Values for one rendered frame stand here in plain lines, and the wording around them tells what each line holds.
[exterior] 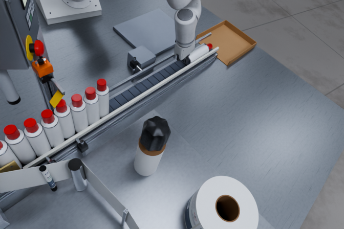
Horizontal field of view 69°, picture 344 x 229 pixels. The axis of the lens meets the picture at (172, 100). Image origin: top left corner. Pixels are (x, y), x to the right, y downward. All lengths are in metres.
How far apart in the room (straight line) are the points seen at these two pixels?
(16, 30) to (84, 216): 0.59
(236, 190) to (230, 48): 0.96
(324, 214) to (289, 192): 1.20
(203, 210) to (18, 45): 0.65
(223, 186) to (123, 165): 0.37
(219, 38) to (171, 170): 0.96
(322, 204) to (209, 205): 1.69
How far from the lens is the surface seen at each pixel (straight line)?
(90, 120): 1.00
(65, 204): 0.94
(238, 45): 1.66
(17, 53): 0.66
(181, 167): 1.00
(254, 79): 1.49
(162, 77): 1.22
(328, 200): 2.48
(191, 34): 1.06
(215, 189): 0.85
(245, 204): 0.88
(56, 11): 1.54
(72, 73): 1.28
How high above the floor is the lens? 1.78
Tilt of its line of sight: 52 degrees down
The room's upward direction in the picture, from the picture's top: 19 degrees clockwise
